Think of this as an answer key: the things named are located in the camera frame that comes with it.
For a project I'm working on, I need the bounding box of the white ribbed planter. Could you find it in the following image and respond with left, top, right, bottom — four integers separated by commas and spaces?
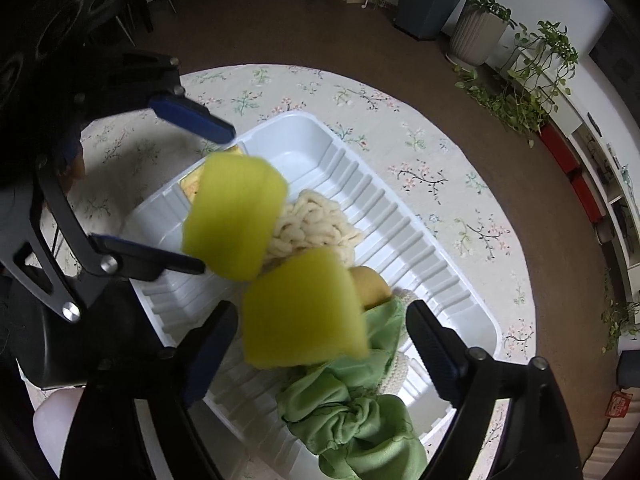
446, 0, 511, 67

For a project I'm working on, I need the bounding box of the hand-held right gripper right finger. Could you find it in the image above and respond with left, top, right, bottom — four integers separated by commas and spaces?
406, 300, 583, 480

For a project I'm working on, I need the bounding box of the beige curtain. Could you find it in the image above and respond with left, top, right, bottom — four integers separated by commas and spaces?
580, 410, 640, 480

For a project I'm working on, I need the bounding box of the white knitted item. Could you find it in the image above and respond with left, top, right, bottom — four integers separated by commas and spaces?
375, 287, 417, 392

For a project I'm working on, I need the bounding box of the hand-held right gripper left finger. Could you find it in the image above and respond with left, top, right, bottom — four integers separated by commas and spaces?
60, 301, 239, 480

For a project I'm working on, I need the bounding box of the dark wooden chair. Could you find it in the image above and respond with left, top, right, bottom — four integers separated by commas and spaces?
112, 0, 179, 46

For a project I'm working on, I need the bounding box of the dark blue planter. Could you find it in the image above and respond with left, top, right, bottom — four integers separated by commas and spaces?
617, 350, 640, 389
394, 0, 467, 41

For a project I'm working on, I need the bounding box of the black wall television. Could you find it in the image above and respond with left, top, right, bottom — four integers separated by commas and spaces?
590, 10, 640, 92

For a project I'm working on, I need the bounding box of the cream braided yarn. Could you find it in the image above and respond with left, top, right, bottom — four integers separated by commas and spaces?
262, 189, 366, 267

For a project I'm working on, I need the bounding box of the red storage box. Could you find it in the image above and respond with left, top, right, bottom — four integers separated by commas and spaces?
570, 170, 607, 224
539, 122, 584, 176

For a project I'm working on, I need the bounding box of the yellow sponge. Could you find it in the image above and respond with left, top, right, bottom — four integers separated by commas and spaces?
181, 154, 290, 281
241, 249, 371, 371

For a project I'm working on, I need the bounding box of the yellow tissue pack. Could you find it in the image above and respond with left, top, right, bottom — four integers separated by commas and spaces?
180, 144, 247, 202

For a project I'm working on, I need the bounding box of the small green plant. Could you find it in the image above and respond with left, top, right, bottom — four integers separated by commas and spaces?
467, 0, 519, 29

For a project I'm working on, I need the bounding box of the trailing vine plant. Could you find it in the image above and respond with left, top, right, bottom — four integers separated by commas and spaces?
600, 270, 640, 356
452, 20, 581, 149

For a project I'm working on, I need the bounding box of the white television cabinet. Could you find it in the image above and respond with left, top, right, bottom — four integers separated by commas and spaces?
550, 50, 640, 306

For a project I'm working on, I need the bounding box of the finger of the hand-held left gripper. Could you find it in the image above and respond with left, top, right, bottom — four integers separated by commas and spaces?
0, 155, 207, 321
107, 51, 237, 144

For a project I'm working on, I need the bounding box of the green cloth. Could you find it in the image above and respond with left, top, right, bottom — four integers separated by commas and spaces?
276, 300, 429, 480

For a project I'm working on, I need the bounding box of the floral tablecloth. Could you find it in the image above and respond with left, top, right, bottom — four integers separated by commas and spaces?
15, 64, 538, 480

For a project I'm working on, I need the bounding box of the tan soft toy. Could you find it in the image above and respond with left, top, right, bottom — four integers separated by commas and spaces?
349, 266, 394, 311

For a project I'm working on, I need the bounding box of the red bag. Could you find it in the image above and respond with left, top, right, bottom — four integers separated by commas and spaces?
604, 391, 634, 419

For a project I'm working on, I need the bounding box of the white plastic tray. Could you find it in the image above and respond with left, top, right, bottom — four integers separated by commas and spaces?
120, 110, 502, 476

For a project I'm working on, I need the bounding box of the translucent plastic container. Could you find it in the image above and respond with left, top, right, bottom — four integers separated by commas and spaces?
32, 387, 89, 471

